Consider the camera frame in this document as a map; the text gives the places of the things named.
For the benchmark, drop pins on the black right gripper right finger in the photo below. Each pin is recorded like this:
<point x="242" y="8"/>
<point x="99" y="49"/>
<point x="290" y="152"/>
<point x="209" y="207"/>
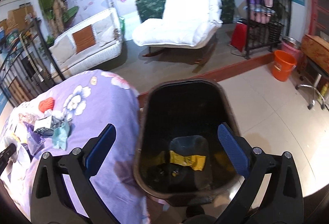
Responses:
<point x="271" y="191"/>

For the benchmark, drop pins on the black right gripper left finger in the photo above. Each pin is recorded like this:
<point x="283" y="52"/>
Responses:
<point x="50" y="200"/>

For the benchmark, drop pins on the yellow plastic wrapper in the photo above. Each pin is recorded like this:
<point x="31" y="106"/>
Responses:
<point x="196" y="162"/>

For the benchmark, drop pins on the dark trash bin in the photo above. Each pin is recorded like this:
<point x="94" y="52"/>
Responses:
<point x="184" y="116"/>

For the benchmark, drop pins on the purple plastic bag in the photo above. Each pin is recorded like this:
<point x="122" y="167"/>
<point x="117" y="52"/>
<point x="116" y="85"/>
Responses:
<point x="35" y="142"/>

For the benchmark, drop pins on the light green wrapper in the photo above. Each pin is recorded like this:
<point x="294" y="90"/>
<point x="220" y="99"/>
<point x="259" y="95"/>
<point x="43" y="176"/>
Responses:
<point x="60" y="135"/>

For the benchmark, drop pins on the orange foam fruit net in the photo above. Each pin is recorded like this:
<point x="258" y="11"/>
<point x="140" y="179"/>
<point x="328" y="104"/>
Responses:
<point x="46" y="104"/>

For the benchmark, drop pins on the purple floral bed sheet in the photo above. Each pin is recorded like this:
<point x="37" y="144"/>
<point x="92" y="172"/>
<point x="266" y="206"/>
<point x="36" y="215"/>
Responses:
<point x="90" y="100"/>

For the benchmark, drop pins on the beige sofa cushion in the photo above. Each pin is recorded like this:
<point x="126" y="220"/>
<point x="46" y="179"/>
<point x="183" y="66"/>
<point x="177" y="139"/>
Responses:
<point x="62" y="50"/>

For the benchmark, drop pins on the orange plastic bucket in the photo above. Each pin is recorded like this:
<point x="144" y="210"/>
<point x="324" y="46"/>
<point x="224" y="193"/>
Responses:
<point x="283" y="65"/>

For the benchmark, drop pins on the orange brown cushion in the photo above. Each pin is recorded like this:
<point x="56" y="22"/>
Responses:
<point x="84" y="39"/>

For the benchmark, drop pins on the pink bucket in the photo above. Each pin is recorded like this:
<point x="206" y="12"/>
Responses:
<point x="292" y="46"/>

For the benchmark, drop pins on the white wicker sofa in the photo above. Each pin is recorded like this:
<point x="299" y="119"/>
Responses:
<point x="106" y="28"/>

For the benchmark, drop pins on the wooden stool chrome legs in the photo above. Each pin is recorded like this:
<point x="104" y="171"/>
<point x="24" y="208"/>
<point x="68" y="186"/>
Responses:
<point x="315" y="49"/>

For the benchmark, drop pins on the red bag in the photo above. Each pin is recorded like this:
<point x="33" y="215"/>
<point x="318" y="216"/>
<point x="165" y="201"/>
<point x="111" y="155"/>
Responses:
<point x="239" y="37"/>

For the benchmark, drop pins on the black towel rack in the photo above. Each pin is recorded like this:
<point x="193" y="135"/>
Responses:
<point x="266" y="25"/>

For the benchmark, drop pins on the white padded rocking chair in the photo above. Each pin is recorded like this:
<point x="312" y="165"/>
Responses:
<point x="185" y="24"/>

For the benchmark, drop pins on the dark green floral panel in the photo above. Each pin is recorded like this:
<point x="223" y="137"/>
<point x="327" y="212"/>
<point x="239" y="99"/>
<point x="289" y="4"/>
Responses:
<point x="153" y="9"/>

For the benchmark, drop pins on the black iron bed frame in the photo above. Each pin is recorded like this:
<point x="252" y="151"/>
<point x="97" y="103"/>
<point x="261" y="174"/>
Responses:
<point x="28" y="68"/>

